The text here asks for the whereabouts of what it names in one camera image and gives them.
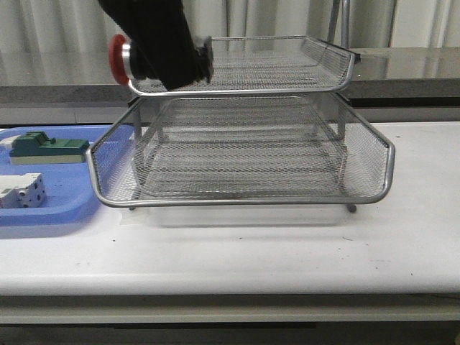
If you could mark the red emergency stop button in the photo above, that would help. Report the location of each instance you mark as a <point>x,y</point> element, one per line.
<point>128,64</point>

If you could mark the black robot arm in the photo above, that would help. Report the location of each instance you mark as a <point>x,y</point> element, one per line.
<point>156,44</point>

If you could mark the blue plastic tray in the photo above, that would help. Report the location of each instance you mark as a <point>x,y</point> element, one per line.
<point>69,202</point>

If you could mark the grey stone counter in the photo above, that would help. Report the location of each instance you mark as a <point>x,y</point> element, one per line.
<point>388,85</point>

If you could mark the green terminal block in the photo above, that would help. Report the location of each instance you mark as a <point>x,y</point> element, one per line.
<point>36,148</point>

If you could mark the white circuit breaker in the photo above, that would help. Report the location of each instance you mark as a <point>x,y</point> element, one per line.
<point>22,191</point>

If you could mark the white curtain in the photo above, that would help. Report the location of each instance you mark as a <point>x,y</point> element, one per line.
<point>81,26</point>

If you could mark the silver wire rack frame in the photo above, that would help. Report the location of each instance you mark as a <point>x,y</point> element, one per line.
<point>262,126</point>

